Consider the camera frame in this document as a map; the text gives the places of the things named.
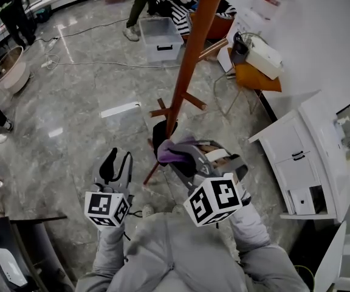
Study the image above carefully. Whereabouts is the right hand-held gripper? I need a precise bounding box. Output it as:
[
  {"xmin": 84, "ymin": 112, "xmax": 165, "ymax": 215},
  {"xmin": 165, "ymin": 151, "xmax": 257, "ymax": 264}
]
[{"xmin": 168, "ymin": 140, "xmax": 249, "ymax": 228}]

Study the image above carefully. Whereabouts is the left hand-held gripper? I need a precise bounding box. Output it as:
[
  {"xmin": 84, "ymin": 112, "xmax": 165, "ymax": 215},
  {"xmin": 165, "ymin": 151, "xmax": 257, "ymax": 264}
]
[{"xmin": 84, "ymin": 147, "xmax": 135, "ymax": 227}]

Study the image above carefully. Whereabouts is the purple cloth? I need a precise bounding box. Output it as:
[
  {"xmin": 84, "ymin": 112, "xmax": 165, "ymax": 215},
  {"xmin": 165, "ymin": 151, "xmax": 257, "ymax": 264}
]
[{"xmin": 156, "ymin": 136, "xmax": 199, "ymax": 167}]

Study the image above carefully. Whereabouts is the wooden coat rack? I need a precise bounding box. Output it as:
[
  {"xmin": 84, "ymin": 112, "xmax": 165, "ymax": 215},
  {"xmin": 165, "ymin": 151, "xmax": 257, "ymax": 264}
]
[{"xmin": 143, "ymin": 0, "xmax": 229, "ymax": 186}]

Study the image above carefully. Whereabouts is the person's right forearm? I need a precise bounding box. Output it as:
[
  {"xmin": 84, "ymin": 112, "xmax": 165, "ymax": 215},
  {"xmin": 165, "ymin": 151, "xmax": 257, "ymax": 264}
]
[{"xmin": 228, "ymin": 202, "xmax": 272, "ymax": 252}]

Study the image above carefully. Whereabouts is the person's left forearm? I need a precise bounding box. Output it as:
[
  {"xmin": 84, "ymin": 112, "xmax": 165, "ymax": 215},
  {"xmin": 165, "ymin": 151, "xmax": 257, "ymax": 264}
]
[{"xmin": 97, "ymin": 223, "xmax": 126, "ymax": 267}]

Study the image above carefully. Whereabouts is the person's right hand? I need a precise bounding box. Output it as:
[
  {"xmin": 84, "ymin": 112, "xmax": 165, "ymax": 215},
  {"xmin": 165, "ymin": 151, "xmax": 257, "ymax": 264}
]
[{"xmin": 199, "ymin": 144, "xmax": 235, "ymax": 167}]

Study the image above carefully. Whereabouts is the black hanging garment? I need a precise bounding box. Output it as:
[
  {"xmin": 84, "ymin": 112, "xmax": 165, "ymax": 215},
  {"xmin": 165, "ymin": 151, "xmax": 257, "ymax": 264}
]
[{"xmin": 152, "ymin": 119, "xmax": 179, "ymax": 161}]

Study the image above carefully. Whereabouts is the person's left shoe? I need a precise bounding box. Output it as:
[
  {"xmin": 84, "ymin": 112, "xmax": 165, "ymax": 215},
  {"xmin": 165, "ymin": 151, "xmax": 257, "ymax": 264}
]
[{"xmin": 141, "ymin": 204, "xmax": 156, "ymax": 219}]

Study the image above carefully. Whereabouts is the person's grey hoodie torso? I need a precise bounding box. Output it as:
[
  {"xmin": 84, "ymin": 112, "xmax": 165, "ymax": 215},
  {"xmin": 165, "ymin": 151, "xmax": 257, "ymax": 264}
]
[{"xmin": 75, "ymin": 211, "xmax": 311, "ymax": 292}]

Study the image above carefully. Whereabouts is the white sink cabinet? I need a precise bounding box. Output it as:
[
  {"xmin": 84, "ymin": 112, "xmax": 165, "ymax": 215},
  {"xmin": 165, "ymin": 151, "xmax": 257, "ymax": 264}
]
[{"xmin": 247, "ymin": 90, "xmax": 350, "ymax": 223}]

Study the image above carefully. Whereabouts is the black desk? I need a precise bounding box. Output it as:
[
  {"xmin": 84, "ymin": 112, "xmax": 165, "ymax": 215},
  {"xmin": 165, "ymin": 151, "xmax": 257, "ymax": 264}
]
[{"xmin": 0, "ymin": 216, "xmax": 75, "ymax": 292}]

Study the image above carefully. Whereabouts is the white rectangular box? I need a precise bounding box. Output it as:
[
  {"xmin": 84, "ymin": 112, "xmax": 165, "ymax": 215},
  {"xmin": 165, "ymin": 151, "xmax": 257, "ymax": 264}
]
[{"xmin": 245, "ymin": 36, "xmax": 284, "ymax": 81}]

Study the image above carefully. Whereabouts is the clear plastic storage bin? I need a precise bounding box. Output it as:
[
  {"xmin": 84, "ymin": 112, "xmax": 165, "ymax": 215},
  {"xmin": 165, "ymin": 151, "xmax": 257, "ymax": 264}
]
[{"xmin": 138, "ymin": 16, "xmax": 184, "ymax": 63}]

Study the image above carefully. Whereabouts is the brown armchair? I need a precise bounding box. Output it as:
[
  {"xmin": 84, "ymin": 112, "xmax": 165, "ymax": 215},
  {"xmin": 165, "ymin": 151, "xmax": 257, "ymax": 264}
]
[{"xmin": 190, "ymin": 10, "xmax": 235, "ymax": 41}]

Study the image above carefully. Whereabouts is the white flat device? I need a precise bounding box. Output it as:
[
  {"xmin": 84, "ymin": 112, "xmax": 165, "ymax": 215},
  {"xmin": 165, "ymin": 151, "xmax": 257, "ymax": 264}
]
[{"xmin": 0, "ymin": 247, "xmax": 29, "ymax": 288}]

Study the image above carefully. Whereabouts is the black white striped blanket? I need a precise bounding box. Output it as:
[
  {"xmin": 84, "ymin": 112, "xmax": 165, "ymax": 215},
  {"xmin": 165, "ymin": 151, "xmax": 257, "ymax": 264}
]
[{"xmin": 156, "ymin": 0, "xmax": 238, "ymax": 36}]

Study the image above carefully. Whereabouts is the white water dispenser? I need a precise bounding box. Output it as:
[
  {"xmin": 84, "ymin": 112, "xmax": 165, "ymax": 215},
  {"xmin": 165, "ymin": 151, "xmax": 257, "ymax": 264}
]
[{"xmin": 216, "ymin": 0, "xmax": 288, "ymax": 72}]

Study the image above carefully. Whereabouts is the dark teal box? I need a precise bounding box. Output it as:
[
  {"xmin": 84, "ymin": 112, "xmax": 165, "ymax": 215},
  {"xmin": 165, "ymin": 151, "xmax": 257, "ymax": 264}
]
[{"xmin": 36, "ymin": 4, "xmax": 53, "ymax": 23}]

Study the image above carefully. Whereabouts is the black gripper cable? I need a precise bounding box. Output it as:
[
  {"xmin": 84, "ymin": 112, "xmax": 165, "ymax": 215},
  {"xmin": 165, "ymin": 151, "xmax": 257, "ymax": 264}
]
[{"xmin": 123, "ymin": 210, "xmax": 144, "ymax": 242}]

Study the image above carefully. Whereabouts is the white floor cable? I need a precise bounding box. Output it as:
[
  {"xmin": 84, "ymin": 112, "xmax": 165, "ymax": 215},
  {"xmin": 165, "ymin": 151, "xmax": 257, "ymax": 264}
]
[{"xmin": 43, "ymin": 53, "xmax": 182, "ymax": 71}]

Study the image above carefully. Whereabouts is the black floor cable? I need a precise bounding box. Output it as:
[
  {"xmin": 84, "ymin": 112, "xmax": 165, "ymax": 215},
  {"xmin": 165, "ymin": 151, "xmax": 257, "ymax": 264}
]
[{"xmin": 30, "ymin": 18, "xmax": 130, "ymax": 45}]

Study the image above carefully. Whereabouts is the yellow wire basket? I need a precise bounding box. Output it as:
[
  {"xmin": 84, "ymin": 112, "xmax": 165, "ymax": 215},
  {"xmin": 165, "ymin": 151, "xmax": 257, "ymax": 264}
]
[{"xmin": 293, "ymin": 265, "xmax": 315, "ymax": 292}]

